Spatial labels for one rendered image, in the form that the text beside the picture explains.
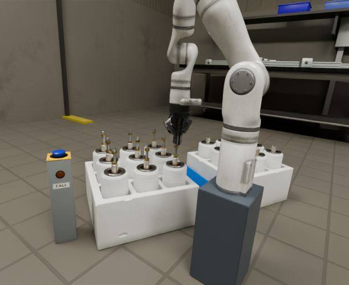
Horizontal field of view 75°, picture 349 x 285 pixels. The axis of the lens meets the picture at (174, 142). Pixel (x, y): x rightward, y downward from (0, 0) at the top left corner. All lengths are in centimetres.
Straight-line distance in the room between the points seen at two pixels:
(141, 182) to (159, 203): 10
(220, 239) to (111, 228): 38
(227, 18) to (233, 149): 31
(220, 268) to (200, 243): 8
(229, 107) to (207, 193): 23
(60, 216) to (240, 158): 63
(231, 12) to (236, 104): 21
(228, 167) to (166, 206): 37
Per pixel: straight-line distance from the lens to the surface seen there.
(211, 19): 62
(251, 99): 55
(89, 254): 89
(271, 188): 121
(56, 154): 82
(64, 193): 85
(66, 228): 93
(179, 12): 78
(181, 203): 90
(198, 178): 116
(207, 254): 72
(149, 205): 85
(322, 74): 287
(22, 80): 295
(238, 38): 63
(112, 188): 81
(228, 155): 59
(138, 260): 85
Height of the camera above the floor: 59
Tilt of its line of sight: 16 degrees down
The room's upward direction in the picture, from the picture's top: 4 degrees clockwise
